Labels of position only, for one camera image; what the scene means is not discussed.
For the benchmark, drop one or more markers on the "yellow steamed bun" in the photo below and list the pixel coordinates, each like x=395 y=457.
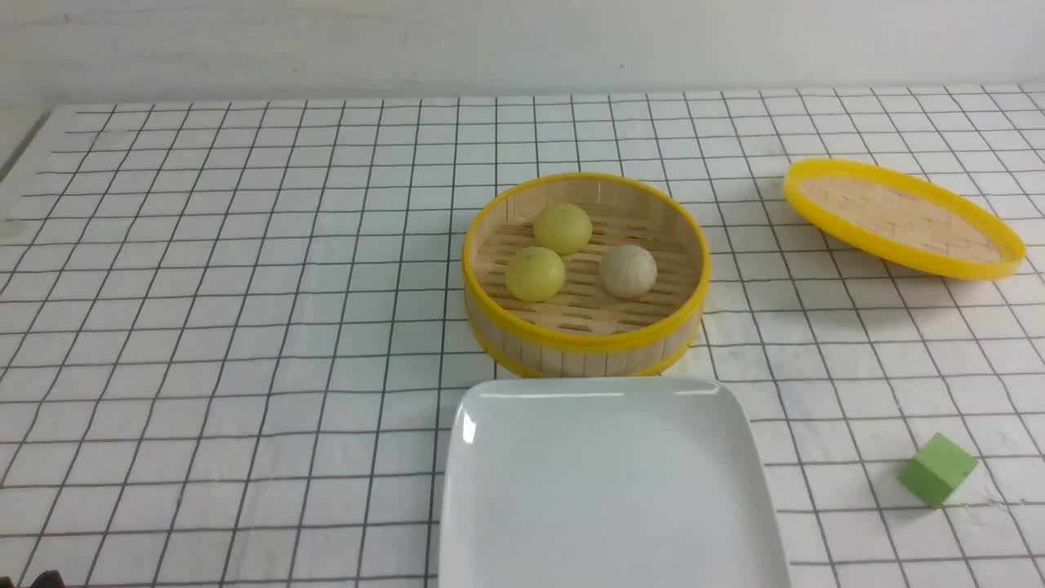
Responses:
x=564 y=228
x=535 y=274

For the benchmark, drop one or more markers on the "beige steamed bun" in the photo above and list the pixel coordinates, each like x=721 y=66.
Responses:
x=628 y=271

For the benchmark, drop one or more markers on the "white square plate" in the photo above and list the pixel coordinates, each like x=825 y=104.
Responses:
x=606 y=482

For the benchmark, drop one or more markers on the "yellow-rimmed bamboo steamer basket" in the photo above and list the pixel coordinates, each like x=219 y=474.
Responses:
x=584 y=330

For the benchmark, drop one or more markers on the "white grid tablecloth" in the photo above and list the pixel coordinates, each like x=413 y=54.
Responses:
x=234 y=334

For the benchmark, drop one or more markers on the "yellow-rimmed bamboo steamer lid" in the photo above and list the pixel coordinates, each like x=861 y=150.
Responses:
x=903 y=219

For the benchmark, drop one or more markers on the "green foam cube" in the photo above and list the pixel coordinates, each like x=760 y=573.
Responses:
x=936 y=472

